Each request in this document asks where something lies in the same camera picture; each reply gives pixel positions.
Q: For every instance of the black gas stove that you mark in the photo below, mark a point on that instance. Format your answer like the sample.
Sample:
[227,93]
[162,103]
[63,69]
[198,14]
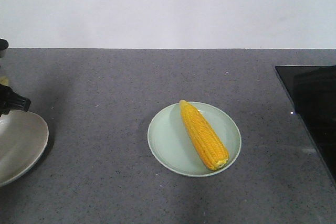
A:
[311,90]

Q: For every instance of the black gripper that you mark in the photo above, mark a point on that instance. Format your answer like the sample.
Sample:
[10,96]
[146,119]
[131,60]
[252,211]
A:
[12,101]

